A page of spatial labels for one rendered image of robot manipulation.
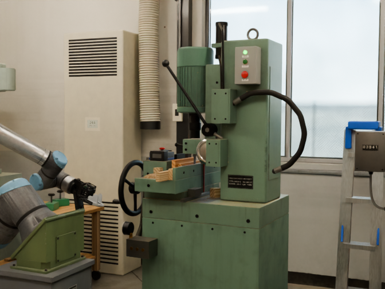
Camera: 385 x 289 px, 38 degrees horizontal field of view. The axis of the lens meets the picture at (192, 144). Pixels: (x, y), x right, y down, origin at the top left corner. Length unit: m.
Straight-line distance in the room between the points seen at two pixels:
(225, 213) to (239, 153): 0.28
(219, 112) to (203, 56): 0.33
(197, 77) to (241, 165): 0.46
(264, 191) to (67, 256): 0.88
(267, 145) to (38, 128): 2.79
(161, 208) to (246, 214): 0.41
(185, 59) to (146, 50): 1.51
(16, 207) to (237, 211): 0.93
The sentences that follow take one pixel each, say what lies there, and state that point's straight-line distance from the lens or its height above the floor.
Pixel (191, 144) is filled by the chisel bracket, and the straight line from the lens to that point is 2.64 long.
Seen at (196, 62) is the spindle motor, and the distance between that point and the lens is 2.59.
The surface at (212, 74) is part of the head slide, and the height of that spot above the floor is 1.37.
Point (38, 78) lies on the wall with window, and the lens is 4.85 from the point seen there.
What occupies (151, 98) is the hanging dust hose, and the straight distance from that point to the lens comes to 4.07.
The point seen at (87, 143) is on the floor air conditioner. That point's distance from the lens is 4.20.
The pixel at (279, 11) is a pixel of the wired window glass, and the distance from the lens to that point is 4.05.
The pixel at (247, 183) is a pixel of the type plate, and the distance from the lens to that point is 2.46.
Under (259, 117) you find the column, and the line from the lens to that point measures 2.43.
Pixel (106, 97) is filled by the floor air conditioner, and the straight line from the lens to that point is 4.11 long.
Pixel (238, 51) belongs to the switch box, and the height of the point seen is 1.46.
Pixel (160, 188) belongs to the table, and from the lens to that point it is 2.45.
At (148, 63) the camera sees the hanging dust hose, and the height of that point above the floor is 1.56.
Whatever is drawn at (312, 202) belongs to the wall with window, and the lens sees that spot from 3.90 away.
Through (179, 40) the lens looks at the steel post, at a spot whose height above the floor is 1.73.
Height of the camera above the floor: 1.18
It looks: 3 degrees down
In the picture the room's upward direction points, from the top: straight up
